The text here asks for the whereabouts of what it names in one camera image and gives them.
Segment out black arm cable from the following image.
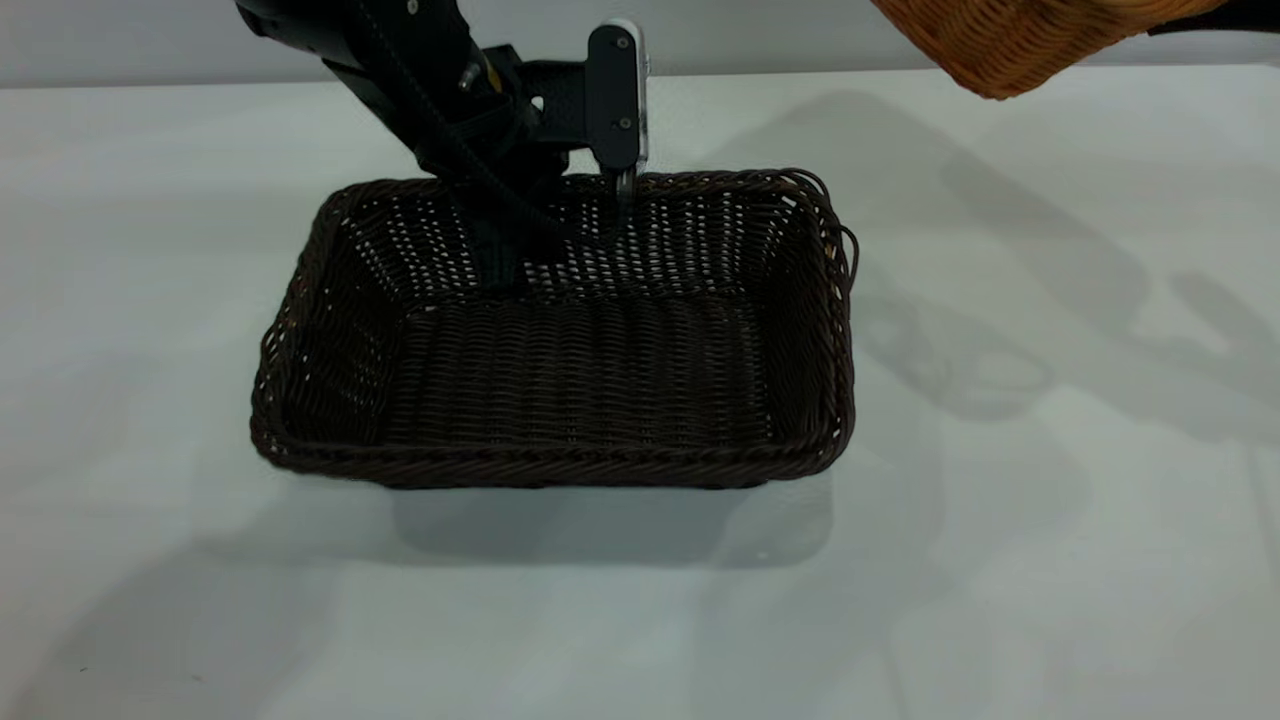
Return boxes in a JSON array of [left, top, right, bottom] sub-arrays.
[[360, 0, 561, 236]]

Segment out orange wicker basket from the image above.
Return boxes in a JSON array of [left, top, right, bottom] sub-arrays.
[[870, 0, 1226, 101]]

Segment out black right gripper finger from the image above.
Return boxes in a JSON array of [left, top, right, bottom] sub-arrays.
[[1145, 0, 1280, 37]]

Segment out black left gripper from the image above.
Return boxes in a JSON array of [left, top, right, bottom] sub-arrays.
[[418, 45, 591, 297]]

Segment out black wicker basket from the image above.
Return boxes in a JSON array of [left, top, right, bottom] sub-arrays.
[[250, 168, 861, 491]]

